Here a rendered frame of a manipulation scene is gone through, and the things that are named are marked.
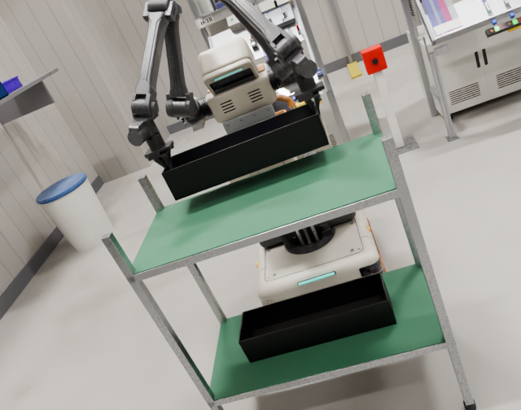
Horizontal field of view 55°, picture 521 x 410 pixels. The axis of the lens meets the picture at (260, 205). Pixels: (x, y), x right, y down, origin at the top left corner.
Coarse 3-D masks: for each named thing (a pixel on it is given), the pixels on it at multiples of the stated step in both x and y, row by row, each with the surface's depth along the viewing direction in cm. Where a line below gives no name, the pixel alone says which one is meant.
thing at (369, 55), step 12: (372, 48) 345; (372, 60) 345; (384, 60) 345; (372, 72) 350; (384, 84) 355; (384, 96) 359; (384, 108) 363; (396, 120) 367; (396, 132) 371; (396, 144) 376; (408, 144) 376
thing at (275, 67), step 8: (232, 8) 182; (240, 16) 183; (248, 24) 184; (248, 32) 188; (256, 32) 185; (256, 40) 186; (264, 40) 186; (264, 48) 187; (272, 56) 188; (272, 64) 190; (280, 72) 189
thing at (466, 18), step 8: (464, 0) 327; (472, 0) 325; (480, 0) 323; (488, 0) 322; (496, 0) 320; (512, 0) 317; (520, 0) 316; (456, 8) 327; (464, 8) 325; (472, 8) 324; (480, 8) 322; (496, 8) 319; (504, 8) 318; (464, 16) 324; (472, 16) 323; (480, 16) 321; (488, 16) 320; (464, 24) 323; (432, 32) 328
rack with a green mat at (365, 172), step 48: (384, 144) 133; (240, 192) 180; (288, 192) 164; (336, 192) 151; (384, 192) 140; (144, 240) 177; (192, 240) 162; (240, 240) 150; (144, 288) 162; (432, 288) 154; (384, 336) 177; (432, 336) 169; (240, 384) 185; (288, 384) 177
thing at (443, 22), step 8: (424, 0) 333; (432, 0) 332; (440, 0) 330; (448, 0) 329; (432, 8) 331; (440, 8) 329; (448, 8) 327; (432, 16) 329; (440, 16) 328; (448, 16) 326; (456, 16) 325; (432, 24) 328; (440, 24) 327; (448, 24) 325; (456, 24) 324; (440, 32) 325; (448, 32) 324
